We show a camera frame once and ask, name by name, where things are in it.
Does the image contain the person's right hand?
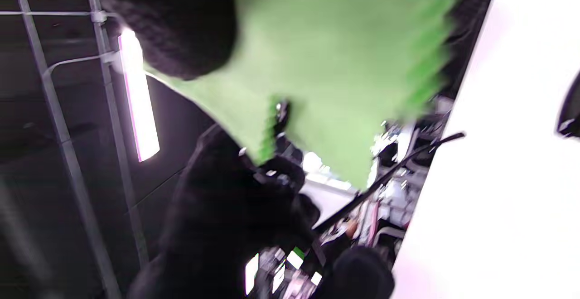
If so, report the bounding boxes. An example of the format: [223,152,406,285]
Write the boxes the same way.
[41,0,499,96]

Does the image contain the person's left hand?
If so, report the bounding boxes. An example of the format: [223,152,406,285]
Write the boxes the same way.
[127,125,396,299]

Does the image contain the black rounded sunglasses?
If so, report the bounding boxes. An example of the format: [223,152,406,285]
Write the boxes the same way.
[254,100,466,245]

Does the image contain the green cleaning cloth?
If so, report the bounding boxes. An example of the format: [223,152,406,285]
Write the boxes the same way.
[145,0,463,191]

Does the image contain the ceiling light tube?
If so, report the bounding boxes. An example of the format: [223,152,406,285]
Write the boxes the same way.
[118,27,160,163]

